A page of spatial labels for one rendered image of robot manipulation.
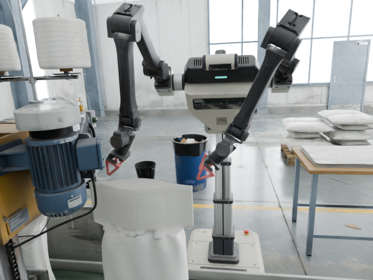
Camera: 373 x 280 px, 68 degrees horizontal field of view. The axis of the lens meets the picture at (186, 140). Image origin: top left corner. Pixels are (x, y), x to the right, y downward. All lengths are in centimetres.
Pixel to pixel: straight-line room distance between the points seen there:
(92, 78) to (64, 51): 893
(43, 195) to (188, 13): 865
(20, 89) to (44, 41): 625
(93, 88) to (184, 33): 349
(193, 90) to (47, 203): 87
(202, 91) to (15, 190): 92
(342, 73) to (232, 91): 830
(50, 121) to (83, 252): 127
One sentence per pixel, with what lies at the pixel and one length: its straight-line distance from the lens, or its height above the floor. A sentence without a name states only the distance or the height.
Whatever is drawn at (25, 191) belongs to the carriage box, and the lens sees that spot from 108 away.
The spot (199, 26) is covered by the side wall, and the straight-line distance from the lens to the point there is 921.
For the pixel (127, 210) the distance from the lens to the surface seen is 127.
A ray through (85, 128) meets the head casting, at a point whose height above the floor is 126.
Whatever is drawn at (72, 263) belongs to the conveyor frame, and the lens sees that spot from 195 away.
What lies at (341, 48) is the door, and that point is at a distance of 959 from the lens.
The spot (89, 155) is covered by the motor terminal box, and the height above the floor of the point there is 127.
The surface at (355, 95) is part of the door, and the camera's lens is 982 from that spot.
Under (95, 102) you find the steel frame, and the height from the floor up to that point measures 52.
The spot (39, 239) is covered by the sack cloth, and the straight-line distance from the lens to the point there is 161.
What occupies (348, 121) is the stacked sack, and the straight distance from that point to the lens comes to 454.
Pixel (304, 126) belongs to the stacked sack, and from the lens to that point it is 446.
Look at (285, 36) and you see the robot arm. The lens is 95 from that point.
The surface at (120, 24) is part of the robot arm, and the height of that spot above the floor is 166.
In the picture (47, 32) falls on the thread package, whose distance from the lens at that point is 100.
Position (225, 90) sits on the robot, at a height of 140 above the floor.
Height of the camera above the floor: 151
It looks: 15 degrees down
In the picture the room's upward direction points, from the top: 2 degrees counter-clockwise
